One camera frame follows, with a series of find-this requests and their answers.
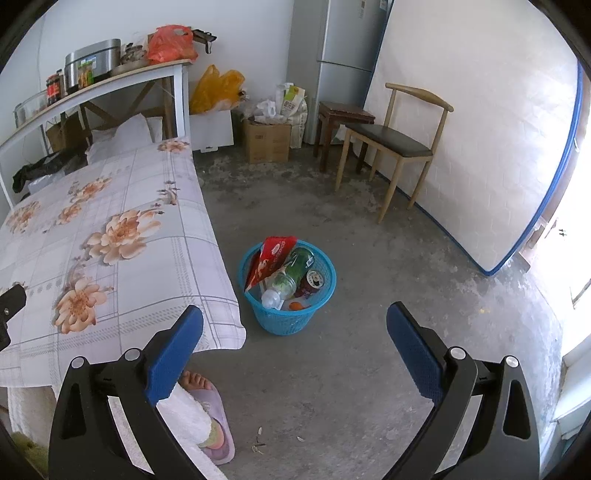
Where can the wooden chair with dark seat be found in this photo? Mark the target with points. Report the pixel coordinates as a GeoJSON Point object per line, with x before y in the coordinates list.
{"type": "Point", "coordinates": [392, 138]}

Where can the white flat box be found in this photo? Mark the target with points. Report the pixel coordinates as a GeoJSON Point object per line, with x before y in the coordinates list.
{"type": "Point", "coordinates": [46, 183]}

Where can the dark wooden stool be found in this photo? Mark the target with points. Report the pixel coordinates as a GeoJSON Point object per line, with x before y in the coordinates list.
{"type": "Point", "coordinates": [346, 113]}

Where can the small orange scrap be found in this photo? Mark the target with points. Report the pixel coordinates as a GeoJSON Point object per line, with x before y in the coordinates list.
{"type": "Point", "coordinates": [298, 305]}

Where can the white carton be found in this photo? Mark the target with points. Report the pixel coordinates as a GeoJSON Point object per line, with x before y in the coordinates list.
{"type": "Point", "coordinates": [212, 131]}

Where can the blue plastic basket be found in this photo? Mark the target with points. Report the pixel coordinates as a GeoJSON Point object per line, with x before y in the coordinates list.
{"type": "Point", "coordinates": [281, 323]}

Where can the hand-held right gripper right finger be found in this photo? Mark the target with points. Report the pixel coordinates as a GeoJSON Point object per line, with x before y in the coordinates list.
{"type": "Point", "coordinates": [411, 350]}

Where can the purple slipper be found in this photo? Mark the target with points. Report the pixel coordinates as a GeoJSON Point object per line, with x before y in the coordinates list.
{"type": "Point", "coordinates": [221, 415]}

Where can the white table with wooden top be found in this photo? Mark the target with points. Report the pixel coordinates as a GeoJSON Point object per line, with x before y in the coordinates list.
{"type": "Point", "coordinates": [138, 74]}

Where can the dark sauce jar red label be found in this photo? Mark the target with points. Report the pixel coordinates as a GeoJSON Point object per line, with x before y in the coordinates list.
{"type": "Point", "coordinates": [54, 87]}

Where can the pickle jar with green lid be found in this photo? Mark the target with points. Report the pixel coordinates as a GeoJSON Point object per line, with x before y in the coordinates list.
{"type": "Point", "coordinates": [86, 76]}

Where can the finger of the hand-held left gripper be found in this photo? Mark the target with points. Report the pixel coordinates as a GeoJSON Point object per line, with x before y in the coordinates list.
{"type": "Point", "coordinates": [11, 300]}

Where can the black cloth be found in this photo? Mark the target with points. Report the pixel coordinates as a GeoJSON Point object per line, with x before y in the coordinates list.
{"type": "Point", "coordinates": [41, 170]}

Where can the steel rice cooker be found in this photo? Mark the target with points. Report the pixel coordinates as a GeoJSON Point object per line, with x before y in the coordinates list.
{"type": "Point", "coordinates": [92, 57]}

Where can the person's foot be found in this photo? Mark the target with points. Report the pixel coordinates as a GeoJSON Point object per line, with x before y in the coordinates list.
{"type": "Point", "coordinates": [196, 382]}

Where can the green plastic bottle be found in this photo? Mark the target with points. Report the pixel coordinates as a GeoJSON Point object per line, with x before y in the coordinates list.
{"type": "Point", "coordinates": [295, 265]}

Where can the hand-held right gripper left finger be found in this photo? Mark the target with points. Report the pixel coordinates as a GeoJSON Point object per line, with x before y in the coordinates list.
{"type": "Point", "coordinates": [178, 350]}

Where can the white fuzzy clothing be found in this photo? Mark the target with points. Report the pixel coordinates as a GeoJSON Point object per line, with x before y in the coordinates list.
{"type": "Point", "coordinates": [189, 420]}

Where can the glass bowl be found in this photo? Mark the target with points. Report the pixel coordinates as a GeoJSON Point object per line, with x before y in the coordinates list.
{"type": "Point", "coordinates": [30, 108]}

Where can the yellow plastic bag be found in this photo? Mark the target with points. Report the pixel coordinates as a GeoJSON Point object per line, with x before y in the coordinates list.
{"type": "Point", "coordinates": [212, 90]}

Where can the red plastic bag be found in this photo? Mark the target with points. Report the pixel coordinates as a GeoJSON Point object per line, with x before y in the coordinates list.
{"type": "Point", "coordinates": [171, 46]}

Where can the red snack packet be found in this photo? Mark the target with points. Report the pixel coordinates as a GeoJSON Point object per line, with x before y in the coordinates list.
{"type": "Point", "coordinates": [270, 261]}

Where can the grey refrigerator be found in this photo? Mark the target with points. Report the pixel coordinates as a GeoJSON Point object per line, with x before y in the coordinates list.
{"type": "Point", "coordinates": [337, 46]}

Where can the red drink can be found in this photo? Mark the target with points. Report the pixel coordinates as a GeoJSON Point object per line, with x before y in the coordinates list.
{"type": "Point", "coordinates": [314, 279]}

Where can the white mattress blue trim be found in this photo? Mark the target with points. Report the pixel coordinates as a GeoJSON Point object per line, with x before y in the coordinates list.
{"type": "Point", "coordinates": [485, 138]}

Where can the white sack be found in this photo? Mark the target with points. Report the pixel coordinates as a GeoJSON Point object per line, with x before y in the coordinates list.
{"type": "Point", "coordinates": [124, 136]}

